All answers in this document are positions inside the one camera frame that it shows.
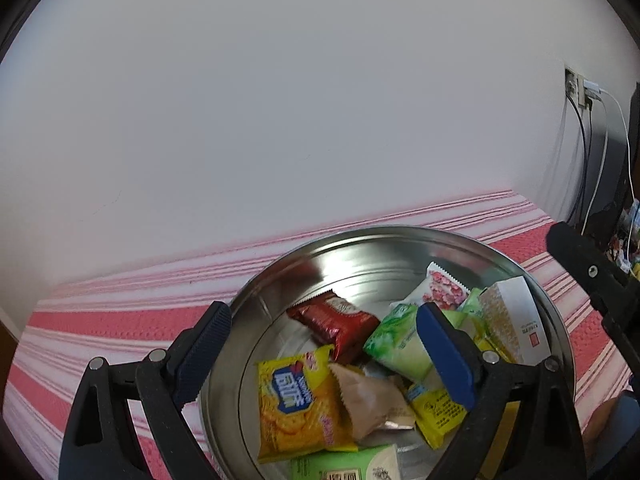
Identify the grey power cable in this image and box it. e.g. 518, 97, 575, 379
590, 104, 610, 211

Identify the wall socket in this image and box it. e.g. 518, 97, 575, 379
565, 66, 588, 107

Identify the red striped tablecloth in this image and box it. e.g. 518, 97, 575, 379
0, 190, 640, 480

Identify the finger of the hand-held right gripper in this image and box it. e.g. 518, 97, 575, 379
546, 221, 640, 378

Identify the red snack packet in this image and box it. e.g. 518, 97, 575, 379
286, 294, 381, 363

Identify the white-green candy packet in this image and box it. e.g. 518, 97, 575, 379
452, 286, 488, 333

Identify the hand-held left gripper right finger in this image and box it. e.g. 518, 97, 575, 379
416, 302, 588, 480

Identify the beige snack packet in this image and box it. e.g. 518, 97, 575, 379
327, 361, 417, 443

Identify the white-yellow wafer packet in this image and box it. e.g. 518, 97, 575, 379
479, 276, 548, 366

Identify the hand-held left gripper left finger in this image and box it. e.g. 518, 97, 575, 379
59, 301, 233, 480

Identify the pink flower snack packet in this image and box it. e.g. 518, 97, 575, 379
390, 261, 471, 321

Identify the person's leg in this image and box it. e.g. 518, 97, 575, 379
582, 392, 640, 480

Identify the round metal cookie tin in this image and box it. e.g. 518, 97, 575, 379
200, 225, 576, 480

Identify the yellow cracker packet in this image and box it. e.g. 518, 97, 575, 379
256, 345, 358, 463

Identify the black power cable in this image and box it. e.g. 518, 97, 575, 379
567, 94, 589, 223

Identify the yellow-green snack packet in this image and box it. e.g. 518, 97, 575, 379
406, 385, 471, 450

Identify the small green tissue pack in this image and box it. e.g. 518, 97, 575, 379
290, 444, 401, 480

